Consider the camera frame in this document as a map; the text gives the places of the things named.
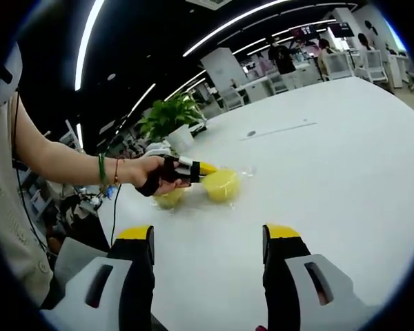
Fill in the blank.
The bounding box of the green bead bracelet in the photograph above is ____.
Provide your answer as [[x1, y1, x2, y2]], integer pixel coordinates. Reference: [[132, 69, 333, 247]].
[[97, 152, 108, 187]]

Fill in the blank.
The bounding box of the person's left hand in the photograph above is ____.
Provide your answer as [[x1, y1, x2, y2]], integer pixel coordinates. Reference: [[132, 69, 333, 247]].
[[122, 154, 194, 198]]

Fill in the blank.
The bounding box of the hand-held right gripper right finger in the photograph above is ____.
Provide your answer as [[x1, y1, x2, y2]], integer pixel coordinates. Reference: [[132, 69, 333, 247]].
[[262, 223, 382, 331]]

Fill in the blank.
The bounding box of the black hand strap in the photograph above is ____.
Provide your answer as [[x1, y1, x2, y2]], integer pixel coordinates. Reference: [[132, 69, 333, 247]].
[[135, 164, 164, 198]]

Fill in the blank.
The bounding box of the person's beige clothing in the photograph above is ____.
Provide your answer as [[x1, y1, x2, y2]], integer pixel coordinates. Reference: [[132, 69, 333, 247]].
[[0, 92, 56, 308]]

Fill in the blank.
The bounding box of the thin gripper cable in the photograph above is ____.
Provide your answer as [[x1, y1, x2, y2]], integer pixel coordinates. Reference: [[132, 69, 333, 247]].
[[109, 182, 123, 243]]

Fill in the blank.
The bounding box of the green leafy plant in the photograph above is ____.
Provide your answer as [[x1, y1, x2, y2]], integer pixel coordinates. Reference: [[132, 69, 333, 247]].
[[136, 91, 208, 144]]

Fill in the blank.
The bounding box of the white chest-worn device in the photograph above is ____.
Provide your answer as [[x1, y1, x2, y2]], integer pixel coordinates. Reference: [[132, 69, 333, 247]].
[[0, 41, 24, 106]]

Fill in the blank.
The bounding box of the table cable slot cover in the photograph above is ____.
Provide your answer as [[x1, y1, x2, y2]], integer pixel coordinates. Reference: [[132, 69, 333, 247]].
[[239, 121, 318, 142]]

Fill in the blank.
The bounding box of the ceiling light strip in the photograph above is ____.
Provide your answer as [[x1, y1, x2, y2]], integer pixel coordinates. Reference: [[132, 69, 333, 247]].
[[74, 0, 106, 92], [182, 0, 281, 58]]

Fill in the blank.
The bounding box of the white square column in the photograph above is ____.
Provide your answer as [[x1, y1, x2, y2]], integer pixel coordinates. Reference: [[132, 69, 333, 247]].
[[199, 47, 249, 104]]

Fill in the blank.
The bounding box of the clear plastic bag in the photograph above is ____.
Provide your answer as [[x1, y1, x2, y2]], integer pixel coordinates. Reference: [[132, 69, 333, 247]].
[[199, 164, 258, 210]]

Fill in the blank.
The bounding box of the black monitor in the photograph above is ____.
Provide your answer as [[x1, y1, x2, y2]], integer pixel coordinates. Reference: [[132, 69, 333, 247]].
[[332, 21, 353, 39]]

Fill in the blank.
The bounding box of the ceiling air vent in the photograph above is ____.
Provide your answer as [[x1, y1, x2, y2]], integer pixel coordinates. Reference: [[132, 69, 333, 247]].
[[185, 0, 228, 10]]

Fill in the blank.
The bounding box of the white plant pot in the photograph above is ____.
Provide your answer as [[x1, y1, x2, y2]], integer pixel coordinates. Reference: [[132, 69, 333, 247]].
[[165, 123, 195, 153]]

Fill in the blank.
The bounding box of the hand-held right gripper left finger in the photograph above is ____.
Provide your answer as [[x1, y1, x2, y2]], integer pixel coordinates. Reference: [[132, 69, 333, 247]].
[[41, 225, 156, 331]]

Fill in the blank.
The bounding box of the black device cable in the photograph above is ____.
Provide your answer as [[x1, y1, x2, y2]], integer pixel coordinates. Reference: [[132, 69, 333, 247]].
[[12, 88, 51, 254]]

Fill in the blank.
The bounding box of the white office chair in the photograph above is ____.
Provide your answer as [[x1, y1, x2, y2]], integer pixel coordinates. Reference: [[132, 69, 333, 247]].
[[326, 51, 355, 81], [363, 50, 389, 84], [223, 87, 251, 112]]

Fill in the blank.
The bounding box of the grey chair back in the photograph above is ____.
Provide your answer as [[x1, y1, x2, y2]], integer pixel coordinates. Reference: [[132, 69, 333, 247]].
[[53, 237, 110, 301]]

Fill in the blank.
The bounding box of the round yellow silicone block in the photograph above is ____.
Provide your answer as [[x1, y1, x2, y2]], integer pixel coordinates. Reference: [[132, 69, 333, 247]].
[[205, 168, 242, 203]]

